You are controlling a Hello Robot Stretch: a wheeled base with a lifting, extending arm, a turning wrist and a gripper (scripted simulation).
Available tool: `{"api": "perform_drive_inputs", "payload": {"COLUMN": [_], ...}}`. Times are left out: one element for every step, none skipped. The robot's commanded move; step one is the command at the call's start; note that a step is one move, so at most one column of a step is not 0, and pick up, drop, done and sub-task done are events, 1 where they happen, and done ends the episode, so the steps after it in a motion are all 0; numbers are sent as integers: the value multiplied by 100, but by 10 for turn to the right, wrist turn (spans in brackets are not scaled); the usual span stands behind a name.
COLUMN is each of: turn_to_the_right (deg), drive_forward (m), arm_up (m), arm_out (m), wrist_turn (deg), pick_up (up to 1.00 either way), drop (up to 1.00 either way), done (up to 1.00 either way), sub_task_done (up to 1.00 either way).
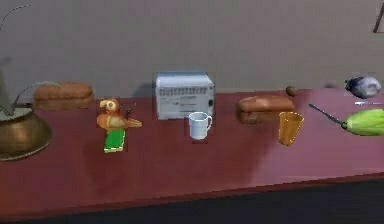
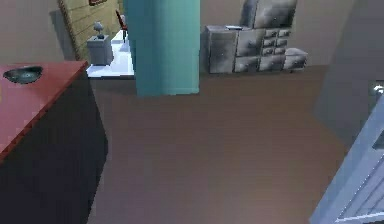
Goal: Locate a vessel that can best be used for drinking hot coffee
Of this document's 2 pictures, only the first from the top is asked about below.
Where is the white mug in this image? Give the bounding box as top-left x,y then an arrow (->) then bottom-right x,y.
188,111 -> 213,141

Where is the white toaster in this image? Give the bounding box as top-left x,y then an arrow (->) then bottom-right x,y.
154,70 -> 216,121

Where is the brown bread loaf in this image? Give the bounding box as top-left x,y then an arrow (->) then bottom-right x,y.
236,95 -> 296,125
33,82 -> 96,111

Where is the orange bird figurine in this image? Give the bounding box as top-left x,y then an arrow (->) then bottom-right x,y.
96,97 -> 143,132

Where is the green book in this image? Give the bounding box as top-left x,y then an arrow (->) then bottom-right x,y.
103,129 -> 127,154

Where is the orange tapered cup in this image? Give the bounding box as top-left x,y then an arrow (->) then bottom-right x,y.
278,111 -> 305,147

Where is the small brown ball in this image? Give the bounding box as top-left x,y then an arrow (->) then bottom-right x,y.
285,85 -> 299,98

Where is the grey blue round object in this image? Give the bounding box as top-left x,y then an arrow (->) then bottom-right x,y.
344,75 -> 383,100

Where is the green brush with black handle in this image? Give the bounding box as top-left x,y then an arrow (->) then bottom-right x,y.
308,103 -> 384,137

